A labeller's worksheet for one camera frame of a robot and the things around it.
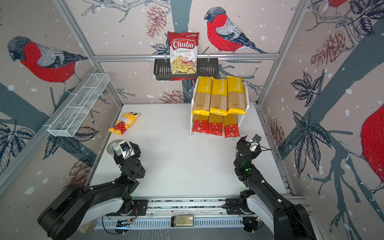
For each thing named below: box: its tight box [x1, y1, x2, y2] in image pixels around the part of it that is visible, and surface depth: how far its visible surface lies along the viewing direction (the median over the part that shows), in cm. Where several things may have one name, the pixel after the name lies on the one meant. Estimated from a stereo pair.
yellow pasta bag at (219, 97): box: [209, 78, 228, 116], surface depth 78 cm
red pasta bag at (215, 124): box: [207, 113, 223, 137], surface depth 87 cm
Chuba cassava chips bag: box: [167, 31, 200, 81], surface depth 87 cm
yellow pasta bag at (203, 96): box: [191, 76, 213, 116], surface depth 78 cm
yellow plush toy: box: [108, 112, 139, 135], surface depth 104 cm
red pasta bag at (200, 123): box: [192, 114, 210, 134], surface depth 87 cm
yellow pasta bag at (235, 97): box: [227, 75, 247, 115], surface depth 78 cm
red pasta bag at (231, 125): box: [223, 113, 241, 138], surface depth 85 cm
